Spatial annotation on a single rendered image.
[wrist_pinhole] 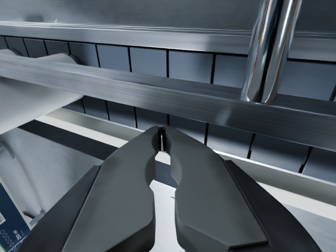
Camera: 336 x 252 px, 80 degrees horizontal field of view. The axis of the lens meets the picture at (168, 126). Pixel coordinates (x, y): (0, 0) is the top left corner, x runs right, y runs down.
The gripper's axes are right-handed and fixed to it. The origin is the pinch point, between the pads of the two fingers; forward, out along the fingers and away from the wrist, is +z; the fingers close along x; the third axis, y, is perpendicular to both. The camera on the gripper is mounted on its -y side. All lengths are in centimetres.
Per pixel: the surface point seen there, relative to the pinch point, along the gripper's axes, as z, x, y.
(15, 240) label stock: 17, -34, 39
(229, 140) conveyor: 3.0, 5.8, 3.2
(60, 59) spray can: 9.9, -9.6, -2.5
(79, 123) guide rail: 7.6, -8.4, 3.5
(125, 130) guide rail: 5.9, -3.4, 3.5
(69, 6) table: 18.3, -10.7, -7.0
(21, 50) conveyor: 16.1, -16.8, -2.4
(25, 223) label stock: 20, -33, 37
